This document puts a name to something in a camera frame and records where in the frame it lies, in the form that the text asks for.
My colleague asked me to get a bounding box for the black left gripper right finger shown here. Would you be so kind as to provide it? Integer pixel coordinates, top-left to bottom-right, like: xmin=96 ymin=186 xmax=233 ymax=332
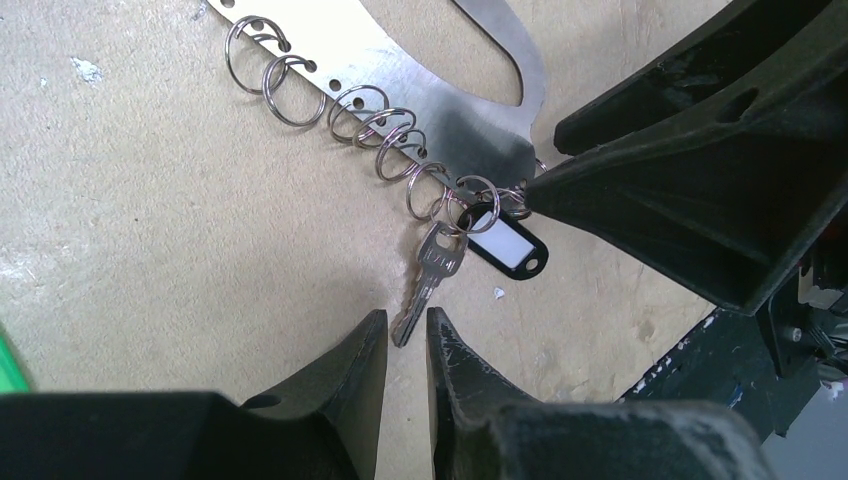
xmin=426 ymin=307 xmax=775 ymax=479

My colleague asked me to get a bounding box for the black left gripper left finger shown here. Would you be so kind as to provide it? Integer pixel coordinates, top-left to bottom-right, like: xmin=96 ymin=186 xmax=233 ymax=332
xmin=1 ymin=310 xmax=387 ymax=479

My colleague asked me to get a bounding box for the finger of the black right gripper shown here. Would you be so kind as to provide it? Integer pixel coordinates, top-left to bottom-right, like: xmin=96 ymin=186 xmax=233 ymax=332
xmin=526 ymin=1 xmax=847 ymax=315
xmin=553 ymin=0 xmax=830 ymax=156

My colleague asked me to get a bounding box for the silver key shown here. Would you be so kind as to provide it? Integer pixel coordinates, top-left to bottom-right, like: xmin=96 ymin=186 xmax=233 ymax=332
xmin=391 ymin=221 xmax=468 ymax=348

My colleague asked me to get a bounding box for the black key tag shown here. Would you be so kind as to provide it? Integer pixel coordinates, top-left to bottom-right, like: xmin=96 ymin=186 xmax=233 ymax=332
xmin=468 ymin=212 xmax=549 ymax=281

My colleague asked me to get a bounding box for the green key tag with key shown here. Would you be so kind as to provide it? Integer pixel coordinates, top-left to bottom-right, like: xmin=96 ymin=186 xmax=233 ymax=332
xmin=1 ymin=327 xmax=31 ymax=394

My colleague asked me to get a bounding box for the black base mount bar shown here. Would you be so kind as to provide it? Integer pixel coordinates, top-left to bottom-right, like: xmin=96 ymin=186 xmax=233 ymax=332
xmin=619 ymin=308 xmax=820 ymax=441

